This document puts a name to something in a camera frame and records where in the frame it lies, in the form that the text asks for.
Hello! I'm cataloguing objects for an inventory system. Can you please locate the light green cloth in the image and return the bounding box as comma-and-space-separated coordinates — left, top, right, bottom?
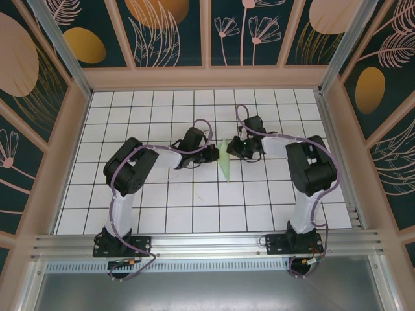
217, 138, 233, 184

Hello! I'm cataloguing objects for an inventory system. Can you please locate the grey metal shelf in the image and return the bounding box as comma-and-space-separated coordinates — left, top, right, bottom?
30, 271, 395, 311

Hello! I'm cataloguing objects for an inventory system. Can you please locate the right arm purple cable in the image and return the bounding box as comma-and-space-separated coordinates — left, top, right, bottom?
235, 103, 341, 279

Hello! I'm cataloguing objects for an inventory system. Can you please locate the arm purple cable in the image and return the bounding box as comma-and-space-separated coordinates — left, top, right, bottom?
235, 103, 341, 279
109, 119, 215, 282

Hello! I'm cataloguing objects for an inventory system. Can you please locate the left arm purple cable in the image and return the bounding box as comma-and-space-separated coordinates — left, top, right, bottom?
109, 119, 215, 282

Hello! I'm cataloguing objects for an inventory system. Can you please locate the aluminium side rail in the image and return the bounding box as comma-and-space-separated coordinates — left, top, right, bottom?
316, 89, 369, 231

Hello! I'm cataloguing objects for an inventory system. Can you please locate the long aluminium mounting rail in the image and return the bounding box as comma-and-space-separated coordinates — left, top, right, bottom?
30, 229, 386, 260

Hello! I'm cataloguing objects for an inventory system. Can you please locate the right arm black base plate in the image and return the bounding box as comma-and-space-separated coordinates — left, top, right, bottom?
265, 233, 324, 255

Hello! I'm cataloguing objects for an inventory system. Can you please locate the slotted grey cable duct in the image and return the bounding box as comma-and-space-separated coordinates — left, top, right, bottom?
45, 257, 292, 273

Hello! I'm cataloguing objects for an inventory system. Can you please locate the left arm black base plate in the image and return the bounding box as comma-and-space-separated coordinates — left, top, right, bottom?
93, 235, 153, 259

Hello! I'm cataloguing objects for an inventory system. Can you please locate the right aluminium corner post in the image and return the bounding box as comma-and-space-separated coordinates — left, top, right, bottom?
319, 0, 386, 95

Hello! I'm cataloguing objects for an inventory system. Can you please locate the aluminium corner post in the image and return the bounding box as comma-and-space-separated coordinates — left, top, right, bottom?
27, 0, 93, 98
319, 0, 386, 95

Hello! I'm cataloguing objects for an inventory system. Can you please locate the left aluminium corner post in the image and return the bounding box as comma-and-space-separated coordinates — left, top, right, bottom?
27, 0, 93, 98

